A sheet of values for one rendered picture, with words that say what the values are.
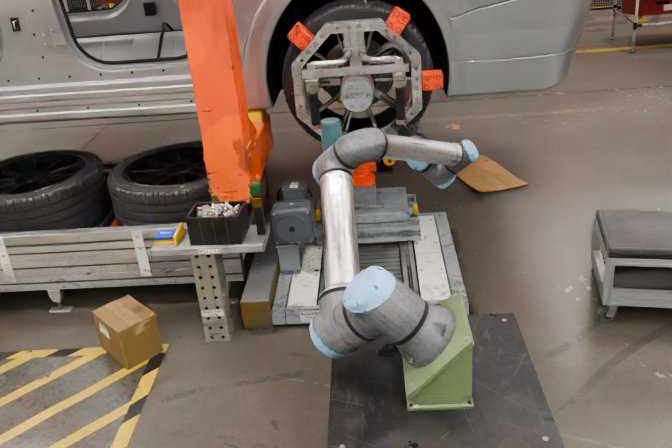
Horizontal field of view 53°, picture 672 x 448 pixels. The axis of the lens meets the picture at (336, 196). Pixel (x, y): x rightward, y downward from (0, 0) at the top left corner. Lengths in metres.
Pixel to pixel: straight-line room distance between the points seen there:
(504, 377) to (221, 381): 1.07
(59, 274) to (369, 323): 1.69
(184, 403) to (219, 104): 1.08
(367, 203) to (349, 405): 1.46
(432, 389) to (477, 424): 0.14
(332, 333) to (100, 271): 1.41
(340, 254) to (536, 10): 1.46
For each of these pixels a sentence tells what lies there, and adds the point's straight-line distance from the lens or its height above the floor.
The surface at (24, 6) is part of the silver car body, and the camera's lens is 3.30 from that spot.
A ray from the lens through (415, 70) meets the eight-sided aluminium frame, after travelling 2.86.
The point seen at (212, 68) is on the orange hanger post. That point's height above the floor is 1.06.
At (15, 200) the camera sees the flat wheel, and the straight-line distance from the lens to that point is 3.22.
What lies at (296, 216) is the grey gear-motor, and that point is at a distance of 2.83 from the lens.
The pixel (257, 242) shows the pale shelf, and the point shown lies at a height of 0.45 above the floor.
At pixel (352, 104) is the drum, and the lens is 2.74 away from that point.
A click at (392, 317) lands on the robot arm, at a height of 0.56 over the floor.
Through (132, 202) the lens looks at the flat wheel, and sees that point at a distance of 3.05.
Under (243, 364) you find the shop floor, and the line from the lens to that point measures 2.66.
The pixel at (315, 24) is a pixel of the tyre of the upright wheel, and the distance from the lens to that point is 2.91.
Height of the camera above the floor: 1.61
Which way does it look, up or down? 24 degrees down
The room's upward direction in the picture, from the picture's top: 5 degrees counter-clockwise
